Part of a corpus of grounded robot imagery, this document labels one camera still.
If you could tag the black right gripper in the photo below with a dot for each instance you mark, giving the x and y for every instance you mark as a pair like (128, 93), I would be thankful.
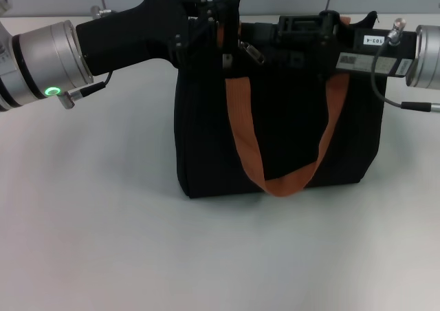
(354, 51)

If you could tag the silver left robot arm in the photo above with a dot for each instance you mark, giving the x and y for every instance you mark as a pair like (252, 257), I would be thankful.
(44, 60)

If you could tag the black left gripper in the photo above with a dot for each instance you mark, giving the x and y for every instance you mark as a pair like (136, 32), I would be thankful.
(129, 39)

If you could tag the silver zipper pull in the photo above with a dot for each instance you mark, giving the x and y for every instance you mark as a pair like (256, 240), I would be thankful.
(254, 54)

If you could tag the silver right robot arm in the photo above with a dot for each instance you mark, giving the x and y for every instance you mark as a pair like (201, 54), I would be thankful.
(428, 56)

